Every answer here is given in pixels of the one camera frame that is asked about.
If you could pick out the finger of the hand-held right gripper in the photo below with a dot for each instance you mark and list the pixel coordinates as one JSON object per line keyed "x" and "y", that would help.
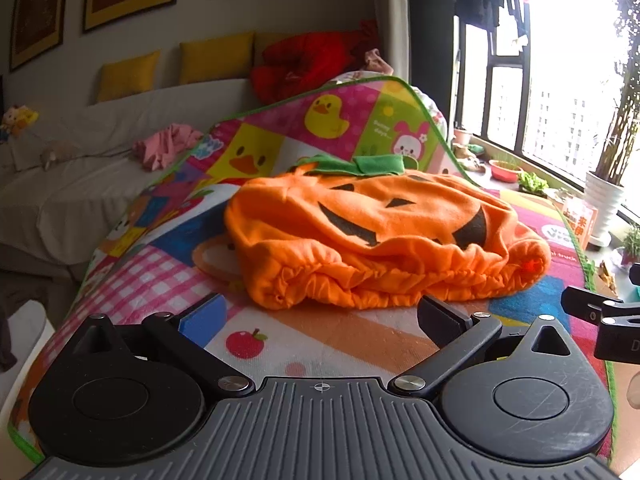
{"x": 582, "y": 301}
{"x": 634, "y": 282}

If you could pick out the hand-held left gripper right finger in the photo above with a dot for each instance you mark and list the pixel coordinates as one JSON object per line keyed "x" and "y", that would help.
{"x": 440, "y": 319}

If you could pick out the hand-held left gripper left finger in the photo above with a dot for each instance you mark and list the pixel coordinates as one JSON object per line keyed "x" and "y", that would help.
{"x": 202, "y": 319}

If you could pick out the orange pumpkin costume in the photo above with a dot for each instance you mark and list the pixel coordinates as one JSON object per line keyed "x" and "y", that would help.
{"x": 380, "y": 230}

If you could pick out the pink clothes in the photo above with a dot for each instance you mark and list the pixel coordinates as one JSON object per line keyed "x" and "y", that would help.
{"x": 165, "y": 147}

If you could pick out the small potted plant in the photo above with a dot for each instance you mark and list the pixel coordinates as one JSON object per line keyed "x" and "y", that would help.
{"x": 631, "y": 245}

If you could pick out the colourful cartoon play mat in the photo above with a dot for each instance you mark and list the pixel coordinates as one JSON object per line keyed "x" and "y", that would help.
{"x": 165, "y": 265}

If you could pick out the orange box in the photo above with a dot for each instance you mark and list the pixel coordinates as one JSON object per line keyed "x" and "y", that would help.
{"x": 580, "y": 220}

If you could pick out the tall plant in white pot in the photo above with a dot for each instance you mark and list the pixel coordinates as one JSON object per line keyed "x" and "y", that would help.
{"x": 602, "y": 205}

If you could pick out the green plant tray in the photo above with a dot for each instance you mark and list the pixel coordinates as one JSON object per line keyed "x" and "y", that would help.
{"x": 534, "y": 182}

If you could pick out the pink bowl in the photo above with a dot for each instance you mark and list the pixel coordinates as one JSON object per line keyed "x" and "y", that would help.
{"x": 505, "y": 172}

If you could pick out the brown ornament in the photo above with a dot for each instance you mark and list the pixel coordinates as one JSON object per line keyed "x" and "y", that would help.
{"x": 467, "y": 157}

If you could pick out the white covered sofa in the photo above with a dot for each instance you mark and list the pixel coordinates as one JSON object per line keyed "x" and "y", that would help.
{"x": 75, "y": 200}

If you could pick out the white chair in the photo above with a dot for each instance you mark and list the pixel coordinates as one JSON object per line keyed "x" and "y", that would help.
{"x": 27, "y": 340}

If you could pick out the small flower pot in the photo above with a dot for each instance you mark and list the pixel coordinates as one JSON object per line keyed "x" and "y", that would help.
{"x": 462, "y": 137}

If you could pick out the brown cloth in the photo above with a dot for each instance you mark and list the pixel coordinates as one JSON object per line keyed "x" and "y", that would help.
{"x": 7, "y": 330}

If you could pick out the beige plush toy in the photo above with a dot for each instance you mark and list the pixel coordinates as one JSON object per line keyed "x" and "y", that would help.
{"x": 55, "y": 155}

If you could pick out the yellow cushion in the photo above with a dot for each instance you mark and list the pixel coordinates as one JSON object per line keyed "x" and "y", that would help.
{"x": 215, "y": 59}
{"x": 127, "y": 76}
{"x": 270, "y": 42}

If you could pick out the pale pink cloth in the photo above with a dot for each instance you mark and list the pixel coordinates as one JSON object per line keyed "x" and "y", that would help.
{"x": 376, "y": 62}

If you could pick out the yellow plush toy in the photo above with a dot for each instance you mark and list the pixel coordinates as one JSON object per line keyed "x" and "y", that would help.
{"x": 17, "y": 120}

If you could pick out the red jacket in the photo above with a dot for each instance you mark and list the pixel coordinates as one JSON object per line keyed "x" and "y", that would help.
{"x": 305, "y": 65}

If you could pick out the black window frame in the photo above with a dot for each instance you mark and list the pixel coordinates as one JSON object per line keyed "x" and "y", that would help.
{"x": 525, "y": 105}

